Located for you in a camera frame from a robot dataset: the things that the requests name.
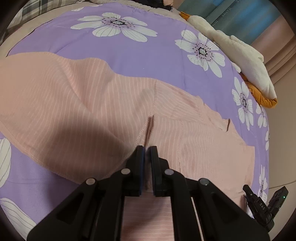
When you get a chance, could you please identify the pink striped garment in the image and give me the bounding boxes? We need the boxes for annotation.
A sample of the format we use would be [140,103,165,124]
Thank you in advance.
[0,51,256,241]

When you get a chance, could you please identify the teal curtain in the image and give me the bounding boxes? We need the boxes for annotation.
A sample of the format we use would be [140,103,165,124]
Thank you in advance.
[178,0,286,32]

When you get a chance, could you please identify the purple floral blanket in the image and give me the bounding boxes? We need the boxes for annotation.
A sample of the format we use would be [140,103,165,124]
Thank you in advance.
[0,2,271,235]

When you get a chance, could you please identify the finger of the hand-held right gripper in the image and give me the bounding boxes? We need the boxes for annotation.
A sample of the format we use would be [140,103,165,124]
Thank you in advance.
[243,185,275,232]

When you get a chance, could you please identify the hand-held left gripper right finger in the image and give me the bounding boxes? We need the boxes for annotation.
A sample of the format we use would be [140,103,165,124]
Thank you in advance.
[150,146,270,241]

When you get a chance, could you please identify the grey plaid pillow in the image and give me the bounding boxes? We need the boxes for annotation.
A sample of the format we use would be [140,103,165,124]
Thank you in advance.
[6,0,70,29]

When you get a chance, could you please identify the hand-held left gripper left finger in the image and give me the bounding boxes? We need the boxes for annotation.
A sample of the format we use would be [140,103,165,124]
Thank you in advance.
[26,146,146,241]

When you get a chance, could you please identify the white goose plush toy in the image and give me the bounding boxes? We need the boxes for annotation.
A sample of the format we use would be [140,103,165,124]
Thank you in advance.
[180,11,278,109]

